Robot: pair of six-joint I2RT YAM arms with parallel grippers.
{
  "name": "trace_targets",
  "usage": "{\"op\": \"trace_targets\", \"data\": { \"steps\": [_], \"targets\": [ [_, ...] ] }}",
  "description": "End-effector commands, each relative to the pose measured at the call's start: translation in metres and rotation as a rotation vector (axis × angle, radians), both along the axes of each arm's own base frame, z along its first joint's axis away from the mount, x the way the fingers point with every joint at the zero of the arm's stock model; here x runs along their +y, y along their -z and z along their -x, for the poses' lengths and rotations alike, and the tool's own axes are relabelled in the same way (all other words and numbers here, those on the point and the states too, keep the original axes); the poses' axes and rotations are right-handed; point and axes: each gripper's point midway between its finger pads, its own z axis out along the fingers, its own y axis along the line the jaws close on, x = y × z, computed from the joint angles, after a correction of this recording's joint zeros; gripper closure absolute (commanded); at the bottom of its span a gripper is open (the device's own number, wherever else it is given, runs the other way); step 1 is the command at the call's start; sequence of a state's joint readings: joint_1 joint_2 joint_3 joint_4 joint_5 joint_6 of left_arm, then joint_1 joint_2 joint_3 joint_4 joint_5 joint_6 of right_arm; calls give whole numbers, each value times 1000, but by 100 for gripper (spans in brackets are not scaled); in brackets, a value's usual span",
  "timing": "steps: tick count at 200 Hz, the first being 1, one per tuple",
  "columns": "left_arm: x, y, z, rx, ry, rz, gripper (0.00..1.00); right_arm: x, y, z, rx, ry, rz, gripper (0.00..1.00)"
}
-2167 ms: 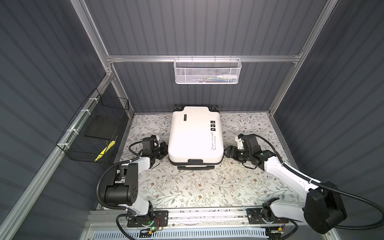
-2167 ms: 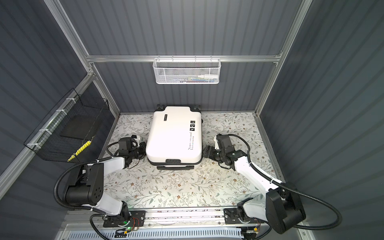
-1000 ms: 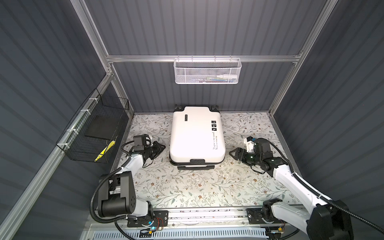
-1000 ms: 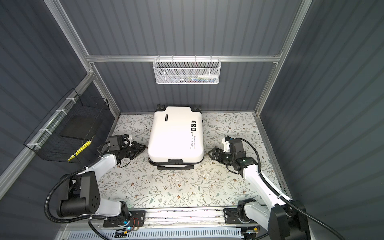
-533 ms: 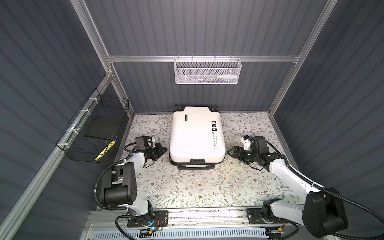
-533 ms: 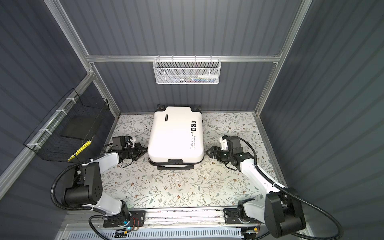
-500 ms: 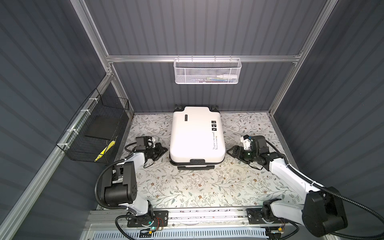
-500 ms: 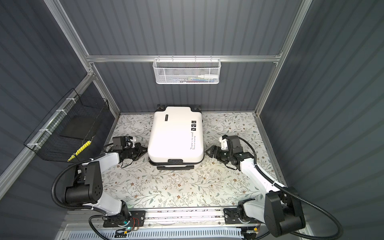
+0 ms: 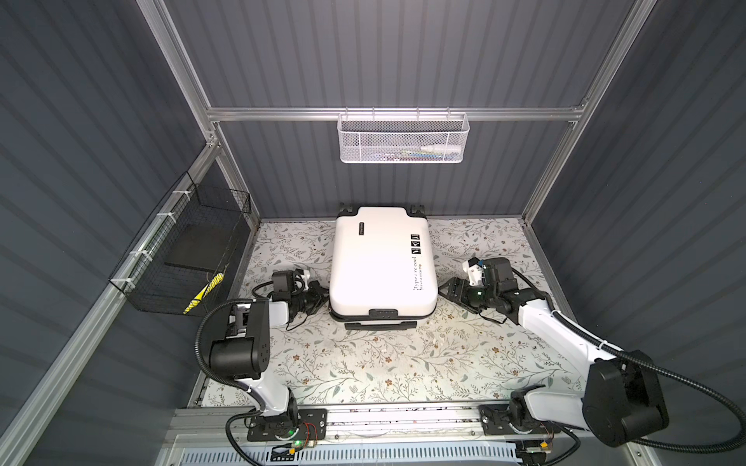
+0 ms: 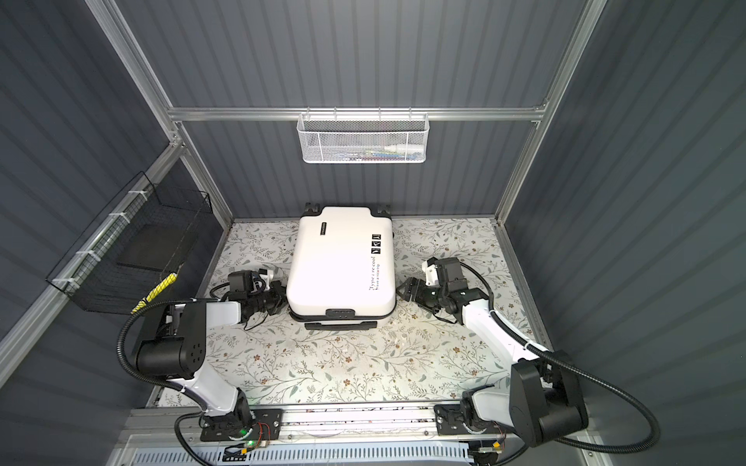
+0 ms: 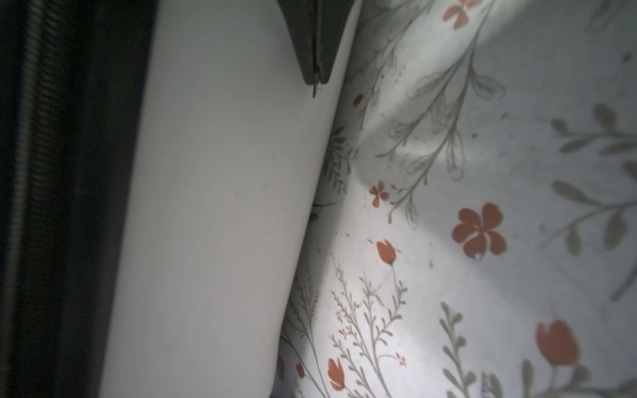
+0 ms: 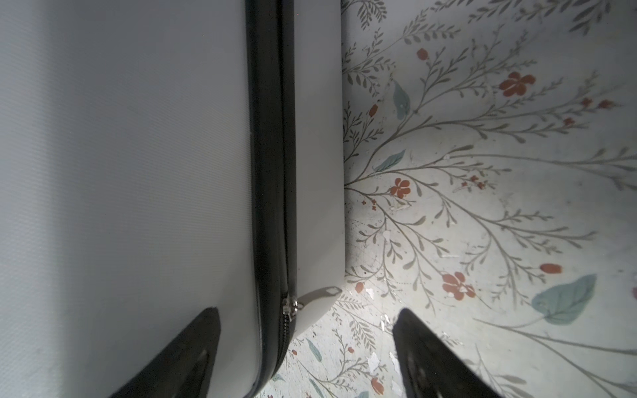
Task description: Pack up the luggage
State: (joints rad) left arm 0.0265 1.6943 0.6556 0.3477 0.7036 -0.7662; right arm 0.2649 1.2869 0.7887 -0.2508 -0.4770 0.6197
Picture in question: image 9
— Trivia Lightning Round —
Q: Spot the white black suitcase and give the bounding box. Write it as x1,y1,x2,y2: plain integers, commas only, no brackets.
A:
329,204,438,330

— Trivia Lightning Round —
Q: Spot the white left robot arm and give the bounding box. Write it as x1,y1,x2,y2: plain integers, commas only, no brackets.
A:
194,281,328,441

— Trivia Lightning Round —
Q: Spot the white perforated cable duct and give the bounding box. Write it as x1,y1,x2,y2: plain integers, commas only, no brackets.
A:
174,441,523,466

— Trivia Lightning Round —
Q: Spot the white wire mesh basket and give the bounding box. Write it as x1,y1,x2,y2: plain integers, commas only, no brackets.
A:
336,110,470,164

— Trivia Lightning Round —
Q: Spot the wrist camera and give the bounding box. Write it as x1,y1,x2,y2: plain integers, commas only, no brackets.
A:
271,269,311,301
462,257,518,291

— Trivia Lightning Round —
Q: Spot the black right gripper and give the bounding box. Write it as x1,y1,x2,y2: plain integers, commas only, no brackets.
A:
436,276,497,312

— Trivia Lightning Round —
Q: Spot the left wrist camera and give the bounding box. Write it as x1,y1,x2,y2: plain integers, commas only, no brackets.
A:
271,269,311,301

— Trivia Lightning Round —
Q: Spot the yellow black striped tape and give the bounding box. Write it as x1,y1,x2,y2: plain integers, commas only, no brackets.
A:
183,273,225,315

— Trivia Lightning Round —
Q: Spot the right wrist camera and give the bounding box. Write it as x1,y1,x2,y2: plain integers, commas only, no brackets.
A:
462,257,518,291

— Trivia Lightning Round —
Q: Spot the black wire mesh basket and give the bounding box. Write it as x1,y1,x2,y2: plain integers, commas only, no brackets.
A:
110,175,253,318

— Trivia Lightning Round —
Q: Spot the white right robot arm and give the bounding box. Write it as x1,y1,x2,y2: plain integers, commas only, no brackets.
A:
438,271,745,454

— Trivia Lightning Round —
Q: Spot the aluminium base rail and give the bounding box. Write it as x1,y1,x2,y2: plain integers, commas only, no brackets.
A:
174,399,636,444

